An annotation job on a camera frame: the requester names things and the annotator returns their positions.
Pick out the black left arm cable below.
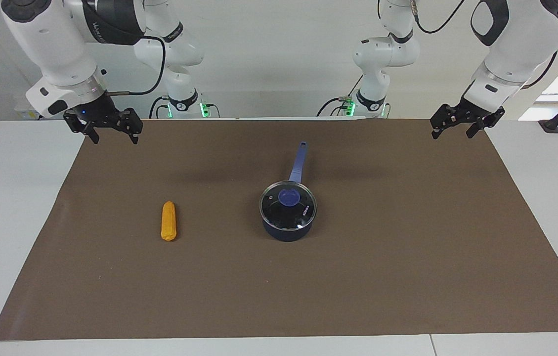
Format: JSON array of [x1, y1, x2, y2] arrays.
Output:
[[409, 0, 468, 35]]

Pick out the dark blue pot, long handle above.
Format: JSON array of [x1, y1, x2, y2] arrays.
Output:
[[259, 141, 318, 242]]

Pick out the orange corn cob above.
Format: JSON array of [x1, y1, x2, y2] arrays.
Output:
[[161, 201, 177, 242]]

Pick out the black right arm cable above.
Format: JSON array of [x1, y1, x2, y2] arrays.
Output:
[[110, 35, 167, 96]]

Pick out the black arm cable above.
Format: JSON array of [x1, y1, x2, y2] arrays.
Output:
[[409, 0, 468, 35], [110, 35, 167, 96]]

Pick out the black base cable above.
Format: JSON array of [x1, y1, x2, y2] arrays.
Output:
[[316, 74, 364, 118], [149, 95, 172, 120]]

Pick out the glass lid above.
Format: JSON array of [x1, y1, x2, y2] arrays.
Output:
[[259, 181, 317, 231]]

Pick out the white wall socket box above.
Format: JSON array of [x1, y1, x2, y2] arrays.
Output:
[[14, 103, 42, 121]]

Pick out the brown table mat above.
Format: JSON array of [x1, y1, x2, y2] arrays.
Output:
[[0, 117, 558, 341]]

